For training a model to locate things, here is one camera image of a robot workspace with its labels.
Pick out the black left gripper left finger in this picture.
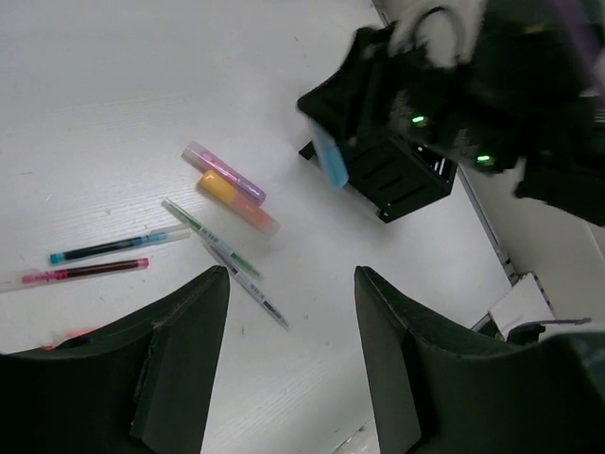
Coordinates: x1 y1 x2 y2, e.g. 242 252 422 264
1 266 230 453

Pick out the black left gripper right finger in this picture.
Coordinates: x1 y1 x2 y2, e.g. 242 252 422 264
354 267 604 453

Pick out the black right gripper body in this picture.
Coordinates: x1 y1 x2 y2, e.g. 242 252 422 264
297 1 604 175

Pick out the orange highlighter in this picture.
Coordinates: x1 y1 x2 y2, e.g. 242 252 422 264
198 170 280 236

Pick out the blue highlighter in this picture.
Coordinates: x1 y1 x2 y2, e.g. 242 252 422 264
311 122 349 188

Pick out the purple pink highlighter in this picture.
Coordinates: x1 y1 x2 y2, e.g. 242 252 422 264
181 141 266 206

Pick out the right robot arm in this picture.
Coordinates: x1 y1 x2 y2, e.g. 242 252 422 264
297 1 604 225

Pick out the black desk organizer box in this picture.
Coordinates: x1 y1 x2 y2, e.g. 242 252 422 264
298 131 458 224

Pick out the red gel pen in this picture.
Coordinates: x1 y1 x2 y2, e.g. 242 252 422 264
40 327 99 351

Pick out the pink ink refill pen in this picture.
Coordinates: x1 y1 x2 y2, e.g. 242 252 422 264
1 257 149 293

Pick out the blue ink refill pen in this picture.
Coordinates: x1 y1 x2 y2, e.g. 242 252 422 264
48 224 191 266

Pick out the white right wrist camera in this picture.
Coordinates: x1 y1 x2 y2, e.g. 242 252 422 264
387 0 488 67

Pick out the aluminium side rail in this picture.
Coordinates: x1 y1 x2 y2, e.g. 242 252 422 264
457 166 520 287

